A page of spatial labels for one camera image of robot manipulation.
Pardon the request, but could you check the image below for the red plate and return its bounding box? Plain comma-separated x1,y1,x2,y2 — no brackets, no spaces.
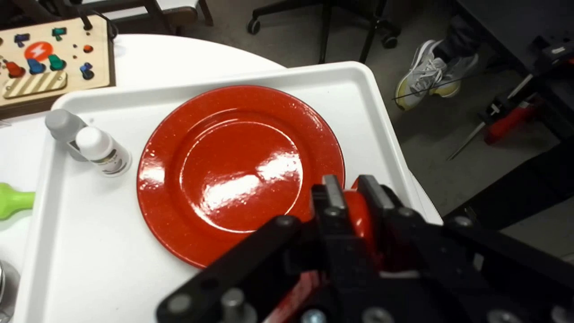
134,84,348,269

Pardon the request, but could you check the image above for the leg in dark trousers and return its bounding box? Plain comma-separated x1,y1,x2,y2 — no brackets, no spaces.
437,11,498,61

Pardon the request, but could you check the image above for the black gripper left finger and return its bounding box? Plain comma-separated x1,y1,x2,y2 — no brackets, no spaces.
156,174,384,323

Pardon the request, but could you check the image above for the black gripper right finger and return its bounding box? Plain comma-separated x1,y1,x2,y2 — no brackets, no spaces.
355,174,574,323

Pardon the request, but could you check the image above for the white plastic tray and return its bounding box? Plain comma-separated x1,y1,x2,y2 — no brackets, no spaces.
11,59,445,323

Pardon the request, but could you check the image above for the red handled clamp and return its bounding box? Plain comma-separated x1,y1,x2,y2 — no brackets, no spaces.
450,95,543,160

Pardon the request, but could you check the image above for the wooden puzzle board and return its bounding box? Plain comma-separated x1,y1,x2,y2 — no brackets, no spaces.
0,14,116,109

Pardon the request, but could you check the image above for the grey sneaker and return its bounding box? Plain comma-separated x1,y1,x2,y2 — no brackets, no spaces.
393,38,481,113

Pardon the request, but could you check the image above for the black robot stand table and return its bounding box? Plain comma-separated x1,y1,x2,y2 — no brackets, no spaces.
445,0,574,240

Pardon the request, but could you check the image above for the green handled tool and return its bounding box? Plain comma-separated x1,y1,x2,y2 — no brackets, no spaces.
0,181,37,224

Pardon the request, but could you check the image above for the small white capped bottle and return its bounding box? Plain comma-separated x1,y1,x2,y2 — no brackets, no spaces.
73,124,131,176

